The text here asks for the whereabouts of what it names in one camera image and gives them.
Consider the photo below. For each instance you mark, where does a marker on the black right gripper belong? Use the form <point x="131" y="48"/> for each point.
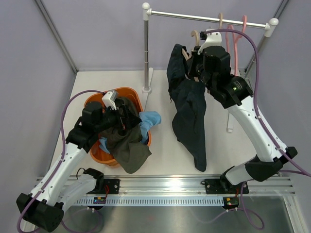
<point x="197" y="55"/>

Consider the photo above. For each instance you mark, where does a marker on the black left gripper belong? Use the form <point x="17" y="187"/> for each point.
<point x="124" y="121"/>

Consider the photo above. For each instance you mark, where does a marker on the light blue shorts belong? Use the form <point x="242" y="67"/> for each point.
<point x="148" y="120"/>

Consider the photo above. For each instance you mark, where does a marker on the navy blue shorts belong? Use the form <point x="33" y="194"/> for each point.
<point x="189" y="98"/>

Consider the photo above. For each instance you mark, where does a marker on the olive green shorts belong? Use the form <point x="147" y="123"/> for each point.
<point x="125" y="146"/>

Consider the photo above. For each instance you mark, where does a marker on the pink plastic hanger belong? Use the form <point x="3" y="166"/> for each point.
<point x="235" y="38"/>

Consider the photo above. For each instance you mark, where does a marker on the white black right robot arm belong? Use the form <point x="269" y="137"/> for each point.
<point x="212" y="67"/>

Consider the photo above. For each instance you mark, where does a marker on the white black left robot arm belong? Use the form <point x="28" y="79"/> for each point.
<point x="46" y="204"/>

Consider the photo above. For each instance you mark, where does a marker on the orange plastic laundry basket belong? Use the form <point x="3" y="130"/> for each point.
<point x="96" y="153"/>

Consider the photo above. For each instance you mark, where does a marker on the metal clothes rack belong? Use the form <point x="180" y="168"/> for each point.
<point x="269" y="28"/>

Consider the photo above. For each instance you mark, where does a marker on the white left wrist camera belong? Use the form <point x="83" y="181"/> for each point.
<point x="109" y="98"/>

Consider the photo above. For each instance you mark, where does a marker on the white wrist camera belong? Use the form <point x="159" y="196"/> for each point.
<point x="109" y="98"/>
<point x="210" y="39"/>

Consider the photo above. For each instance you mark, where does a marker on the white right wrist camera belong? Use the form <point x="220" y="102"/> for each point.
<point x="210" y="39"/>

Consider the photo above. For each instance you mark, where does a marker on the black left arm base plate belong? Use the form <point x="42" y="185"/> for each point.
<point x="111" y="185"/>

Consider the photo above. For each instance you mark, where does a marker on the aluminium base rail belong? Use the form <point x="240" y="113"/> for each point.
<point x="188" y="186"/>

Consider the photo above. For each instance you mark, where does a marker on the white slotted cable duct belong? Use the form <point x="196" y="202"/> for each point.
<point x="150" y="201"/>

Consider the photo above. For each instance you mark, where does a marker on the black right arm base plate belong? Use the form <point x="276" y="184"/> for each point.
<point x="219" y="186"/>

